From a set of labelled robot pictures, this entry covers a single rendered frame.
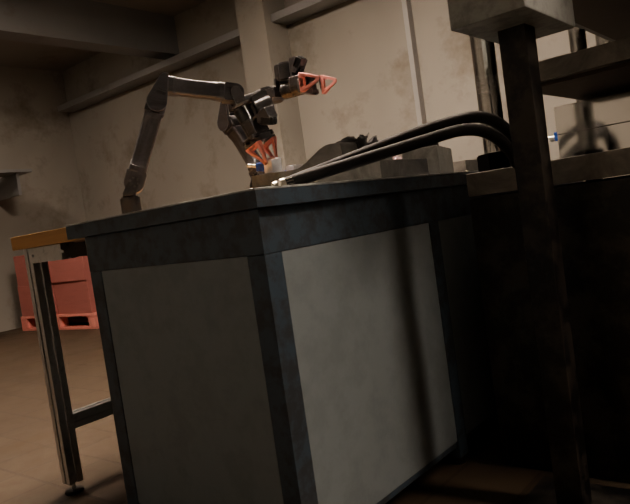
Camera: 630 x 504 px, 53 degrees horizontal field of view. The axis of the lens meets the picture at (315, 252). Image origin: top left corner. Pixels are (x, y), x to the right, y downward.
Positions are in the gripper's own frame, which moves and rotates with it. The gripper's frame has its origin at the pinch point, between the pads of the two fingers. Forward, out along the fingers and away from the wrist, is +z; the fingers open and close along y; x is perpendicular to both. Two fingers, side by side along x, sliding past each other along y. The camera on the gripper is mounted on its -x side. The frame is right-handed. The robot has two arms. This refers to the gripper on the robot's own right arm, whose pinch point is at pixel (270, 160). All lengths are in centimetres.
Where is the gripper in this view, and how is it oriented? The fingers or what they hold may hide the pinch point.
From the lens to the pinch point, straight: 213.2
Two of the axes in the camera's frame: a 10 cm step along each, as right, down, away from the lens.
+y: 5.9, -3.1, 7.4
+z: 4.9, 8.7, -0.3
